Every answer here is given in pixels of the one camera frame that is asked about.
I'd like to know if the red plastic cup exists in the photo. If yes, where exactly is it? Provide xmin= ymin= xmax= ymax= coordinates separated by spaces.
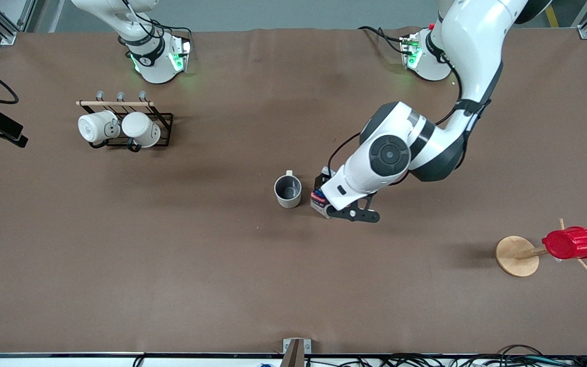
xmin=542 ymin=226 xmax=587 ymax=260

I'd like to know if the grey mug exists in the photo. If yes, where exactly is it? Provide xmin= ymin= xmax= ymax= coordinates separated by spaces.
xmin=274 ymin=170 xmax=303 ymax=209

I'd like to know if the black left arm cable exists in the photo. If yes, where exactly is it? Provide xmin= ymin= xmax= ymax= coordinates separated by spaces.
xmin=327 ymin=51 xmax=493 ymax=174

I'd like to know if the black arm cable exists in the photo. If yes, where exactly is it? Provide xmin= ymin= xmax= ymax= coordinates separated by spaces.
xmin=327 ymin=51 xmax=493 ymax=174
xmin=0 ymin=0 xmax=193 ymax=104

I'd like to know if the wooden mug tree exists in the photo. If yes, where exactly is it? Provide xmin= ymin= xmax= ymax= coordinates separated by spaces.
xmin=495 ymin=218 xmax=587 ymax=278

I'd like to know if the brown post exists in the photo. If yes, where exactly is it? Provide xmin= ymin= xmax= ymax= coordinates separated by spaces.
xmin=280 ymin=339 xmax=305 ymax=367

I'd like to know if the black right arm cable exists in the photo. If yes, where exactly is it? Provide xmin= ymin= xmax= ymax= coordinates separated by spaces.
xmin=0 ymin=0 xmax=193 ymax=104

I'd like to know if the white ceramic mug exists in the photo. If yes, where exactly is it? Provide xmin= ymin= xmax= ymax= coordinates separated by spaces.
xmin=78 ymin=111 xmax=121 ymax=144
xmin=121 ymin=112 xmax=162 ymax=152

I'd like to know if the black wire mug rack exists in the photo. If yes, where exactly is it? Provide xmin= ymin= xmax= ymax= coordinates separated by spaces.
xmin=76 ymin=91 xmax=174 ymax=152

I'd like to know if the black base power cable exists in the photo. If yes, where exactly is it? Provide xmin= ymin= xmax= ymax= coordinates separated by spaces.
xmin=359 ymin=25 xmax=407 ymax=55

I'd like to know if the blue white milk carton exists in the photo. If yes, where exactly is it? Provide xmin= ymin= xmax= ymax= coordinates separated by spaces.
xmin=310 ymin=173 xmax=336 ymax=219

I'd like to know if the metal table edge bracket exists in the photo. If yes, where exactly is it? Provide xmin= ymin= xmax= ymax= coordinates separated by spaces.
xmin=282 ymin=338 xmax=312 ymax=355

